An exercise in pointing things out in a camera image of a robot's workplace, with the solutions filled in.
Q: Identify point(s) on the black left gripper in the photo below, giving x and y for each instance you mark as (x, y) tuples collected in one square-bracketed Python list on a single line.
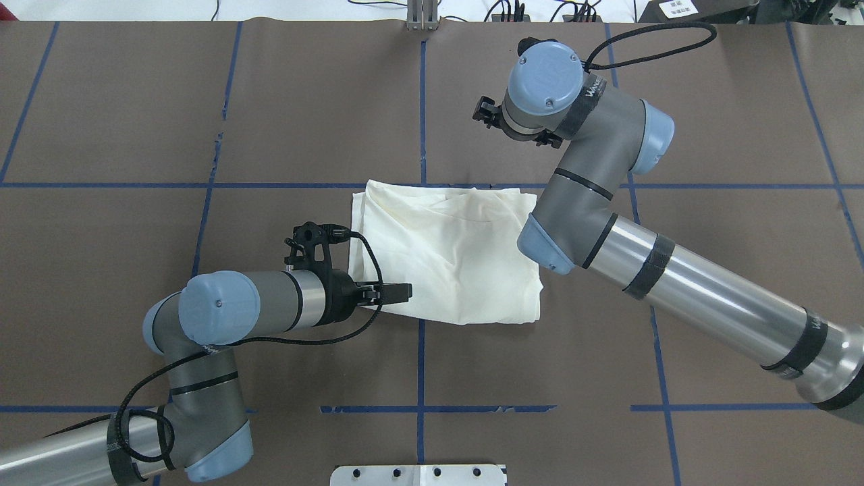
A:
[(339, 297)]

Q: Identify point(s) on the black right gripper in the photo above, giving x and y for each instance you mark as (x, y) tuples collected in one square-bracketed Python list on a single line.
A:
[(484, 111)]

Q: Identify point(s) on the cream long-sleeve cat shirt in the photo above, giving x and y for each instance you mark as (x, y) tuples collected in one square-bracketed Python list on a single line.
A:
[(456, 247)]

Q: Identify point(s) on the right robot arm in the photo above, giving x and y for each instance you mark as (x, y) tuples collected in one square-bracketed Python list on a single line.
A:
[(552, 98)]

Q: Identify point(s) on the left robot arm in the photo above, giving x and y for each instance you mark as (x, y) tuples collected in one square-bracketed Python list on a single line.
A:
[(204, 430)]

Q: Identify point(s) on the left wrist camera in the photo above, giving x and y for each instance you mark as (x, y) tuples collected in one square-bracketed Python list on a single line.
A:
[(309, 246)]

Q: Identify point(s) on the aluminium frame post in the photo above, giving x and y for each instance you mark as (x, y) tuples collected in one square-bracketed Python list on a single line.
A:
[(422, 15)]

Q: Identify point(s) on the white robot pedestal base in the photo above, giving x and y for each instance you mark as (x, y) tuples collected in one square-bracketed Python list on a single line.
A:
[(420, 474)]

